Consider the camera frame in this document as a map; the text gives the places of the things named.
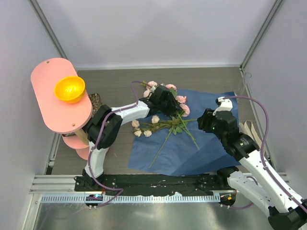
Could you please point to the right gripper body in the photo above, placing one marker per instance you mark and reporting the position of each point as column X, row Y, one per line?
column 208, row 123

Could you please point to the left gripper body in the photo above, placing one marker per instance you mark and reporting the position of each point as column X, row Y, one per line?
column 164, row 106

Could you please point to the cream ribbon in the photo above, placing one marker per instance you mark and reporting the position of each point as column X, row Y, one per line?
column 248, row 128

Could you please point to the cream rose bunch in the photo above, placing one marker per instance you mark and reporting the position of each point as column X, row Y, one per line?
column 173, row 124

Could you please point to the blue wrapping paper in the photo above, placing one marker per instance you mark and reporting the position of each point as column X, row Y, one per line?
column 183, row 154

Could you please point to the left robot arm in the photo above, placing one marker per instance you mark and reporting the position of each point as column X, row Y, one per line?
column 103, row 128

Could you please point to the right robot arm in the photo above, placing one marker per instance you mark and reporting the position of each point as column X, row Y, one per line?
column 284, row 208

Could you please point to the clear glass vase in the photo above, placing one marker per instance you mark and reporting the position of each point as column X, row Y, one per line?
column 243, row 83

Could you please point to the yellow plastic bowl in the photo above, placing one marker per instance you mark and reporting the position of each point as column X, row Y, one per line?
column 70, row 89

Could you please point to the pink two-tier stand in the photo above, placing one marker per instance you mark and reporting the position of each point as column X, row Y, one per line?
column 59, row 116

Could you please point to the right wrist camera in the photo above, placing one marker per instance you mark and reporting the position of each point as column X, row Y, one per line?
column 224, row 104

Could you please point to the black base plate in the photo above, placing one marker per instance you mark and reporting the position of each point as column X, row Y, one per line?
column 163, row 185

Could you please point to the white slotted cable duct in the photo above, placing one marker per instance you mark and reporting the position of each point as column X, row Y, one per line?
column 93, row 198

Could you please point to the aluminium frame rail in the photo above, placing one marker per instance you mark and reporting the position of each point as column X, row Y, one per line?
column 53, row 184

